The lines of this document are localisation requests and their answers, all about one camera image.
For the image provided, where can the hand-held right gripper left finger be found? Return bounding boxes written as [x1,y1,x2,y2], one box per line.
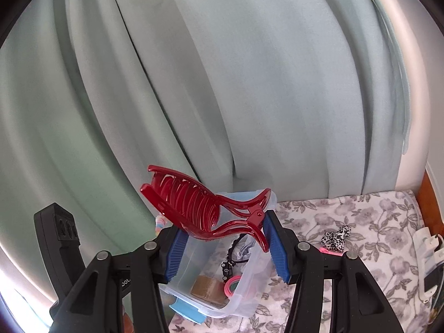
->
[49,228,190,333]

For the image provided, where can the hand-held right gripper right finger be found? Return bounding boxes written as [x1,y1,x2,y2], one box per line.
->
[262,211,405,333]

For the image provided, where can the rainbow twisted hair tie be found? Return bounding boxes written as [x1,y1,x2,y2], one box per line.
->
[153,215,170,236]

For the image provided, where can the clear plastic container blue latches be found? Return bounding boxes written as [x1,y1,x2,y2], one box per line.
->
[158,189,278,325]

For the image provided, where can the red hair claw clip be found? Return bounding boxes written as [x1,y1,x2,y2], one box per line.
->
[140,165,272,253]

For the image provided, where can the black jewelled headband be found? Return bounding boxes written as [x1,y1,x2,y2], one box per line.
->
[219,234,259,278]

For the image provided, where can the black white spotted scrunchie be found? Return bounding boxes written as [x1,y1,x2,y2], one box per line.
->
[321,225,350,253]

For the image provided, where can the teal pink rubber band bundle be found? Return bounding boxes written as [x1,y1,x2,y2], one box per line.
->
[222,275,243,295]

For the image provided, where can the brown rectangular item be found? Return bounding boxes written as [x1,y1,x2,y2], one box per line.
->
[190,276,232,307]

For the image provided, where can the grey floral fleece blanket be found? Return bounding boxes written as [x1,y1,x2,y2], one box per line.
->
[166,189,434,333]

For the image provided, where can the white power strip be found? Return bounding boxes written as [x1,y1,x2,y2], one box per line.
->
[413,227,444,302]

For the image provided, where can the pale green curtain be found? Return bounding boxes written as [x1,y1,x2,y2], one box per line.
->
[0,0,413,274]

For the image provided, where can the wooden bed frame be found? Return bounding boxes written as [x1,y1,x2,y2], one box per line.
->
[416,171,444,236]

